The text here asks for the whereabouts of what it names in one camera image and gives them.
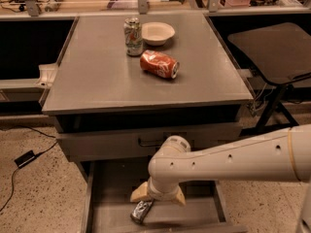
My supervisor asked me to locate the crushed orange soda can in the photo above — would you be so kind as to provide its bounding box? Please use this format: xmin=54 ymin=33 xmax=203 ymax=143
xmin=140 ymin=50 xmax=180 ymax=79

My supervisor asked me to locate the black drawer handle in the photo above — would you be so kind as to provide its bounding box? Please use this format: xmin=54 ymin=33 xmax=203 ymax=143
xmin=138 ymin=138 xmax=163 ymax=148

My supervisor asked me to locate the grey drawer cabinet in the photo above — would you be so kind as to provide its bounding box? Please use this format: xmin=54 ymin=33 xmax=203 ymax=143
xmin=41 ymin=12 xmax=255 ymax=233

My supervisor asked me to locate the black side table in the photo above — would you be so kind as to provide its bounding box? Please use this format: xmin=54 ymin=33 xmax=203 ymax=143
xmin=227 ymin=22 xmax=311 ymax=133

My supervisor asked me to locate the upper grey drawer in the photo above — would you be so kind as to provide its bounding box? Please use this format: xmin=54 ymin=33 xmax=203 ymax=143
xmin=57 ymin=122 xmax=242 ymax=162

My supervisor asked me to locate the silver redbull can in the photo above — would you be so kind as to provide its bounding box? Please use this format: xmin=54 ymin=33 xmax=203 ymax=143
xmin=130 ymin=200 xmax=154 ymax=224

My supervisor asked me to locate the black power adapter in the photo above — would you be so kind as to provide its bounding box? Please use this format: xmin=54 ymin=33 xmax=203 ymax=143
xmin=15 ymin=150 xmax=36 ymax=169

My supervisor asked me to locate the white bowl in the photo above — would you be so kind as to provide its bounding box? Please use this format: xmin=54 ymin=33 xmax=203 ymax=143
xmin=142 ymin=22 xmax=175 ymax=46

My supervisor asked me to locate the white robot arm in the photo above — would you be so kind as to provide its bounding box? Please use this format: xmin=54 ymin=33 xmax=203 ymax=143
xmin=130 ymin=124 xmax=311 ymax=206

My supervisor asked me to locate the white plastic bracket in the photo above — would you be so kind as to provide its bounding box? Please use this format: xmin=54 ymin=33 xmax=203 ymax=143
xmin=35 ymin=63 xmax=58 ymax=88

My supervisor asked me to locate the upright green white can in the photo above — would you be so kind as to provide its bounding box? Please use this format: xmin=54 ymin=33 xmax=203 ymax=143
xmin=123 ymin=17 xmax=143 ymax=56

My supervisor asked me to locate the dark tool on shelf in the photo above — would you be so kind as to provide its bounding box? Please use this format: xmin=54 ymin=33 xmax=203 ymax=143
xmin=45 ymin=0 xmax=64 ymax=12

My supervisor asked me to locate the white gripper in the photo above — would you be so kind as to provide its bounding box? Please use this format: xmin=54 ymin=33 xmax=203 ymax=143
xmin=130 ymin=182 xmax=186 ymax=206

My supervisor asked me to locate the open middle grey drawer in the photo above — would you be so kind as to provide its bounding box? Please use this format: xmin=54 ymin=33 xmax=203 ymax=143
xmin=82 ymin=157 xmax=247 ymax=233

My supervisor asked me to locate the black floor cable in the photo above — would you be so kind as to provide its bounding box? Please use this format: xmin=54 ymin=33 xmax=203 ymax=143
xmin=0 ymin=125 xmax=58 ymax=213

